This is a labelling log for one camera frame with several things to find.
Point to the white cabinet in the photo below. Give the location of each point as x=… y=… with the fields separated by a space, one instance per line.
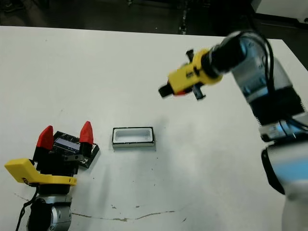
x=284 y=8

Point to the white box base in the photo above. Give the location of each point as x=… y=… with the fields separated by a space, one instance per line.
x=132 y=145

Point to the dark shoe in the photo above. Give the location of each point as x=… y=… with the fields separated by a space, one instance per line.
x=8 y=7

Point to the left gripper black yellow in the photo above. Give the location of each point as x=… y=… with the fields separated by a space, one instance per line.
x=55 y=168

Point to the shiny black box lid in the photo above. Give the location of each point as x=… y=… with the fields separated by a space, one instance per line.
x=65 y=143

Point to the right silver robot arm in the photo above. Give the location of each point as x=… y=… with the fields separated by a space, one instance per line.
x=260 y=72

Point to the black wheeled metal rack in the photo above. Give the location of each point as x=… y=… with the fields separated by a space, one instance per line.
x=183 y=21

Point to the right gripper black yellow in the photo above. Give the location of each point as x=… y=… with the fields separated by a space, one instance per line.
x=187 y=74

